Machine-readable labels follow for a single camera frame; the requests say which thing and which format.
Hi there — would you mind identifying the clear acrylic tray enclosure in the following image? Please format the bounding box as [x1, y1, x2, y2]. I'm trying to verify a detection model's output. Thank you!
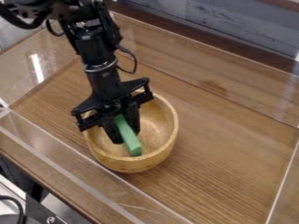
[0, 16, 299, 224]

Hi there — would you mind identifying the green rectangular block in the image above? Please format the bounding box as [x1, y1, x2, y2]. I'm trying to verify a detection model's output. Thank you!
[114, 115, 142, 157]

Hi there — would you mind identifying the brown wooden bowl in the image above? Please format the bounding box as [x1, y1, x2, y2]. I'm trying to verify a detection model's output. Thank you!
[82, 94, 178, 173]

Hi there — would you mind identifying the black cable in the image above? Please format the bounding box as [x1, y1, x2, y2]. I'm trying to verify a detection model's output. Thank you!
[0, 194, 30, 224]

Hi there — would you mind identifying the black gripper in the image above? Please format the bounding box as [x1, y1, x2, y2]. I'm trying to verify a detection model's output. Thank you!
[70, 61, 153, 144]

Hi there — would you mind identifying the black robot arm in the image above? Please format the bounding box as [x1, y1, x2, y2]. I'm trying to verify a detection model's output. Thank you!
[0, 0, 153, 144]

